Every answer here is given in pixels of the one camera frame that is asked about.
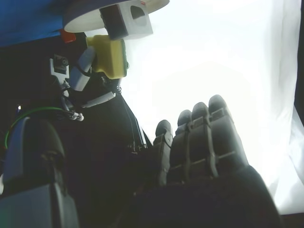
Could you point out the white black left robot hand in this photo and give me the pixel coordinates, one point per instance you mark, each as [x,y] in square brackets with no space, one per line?
[213,190]

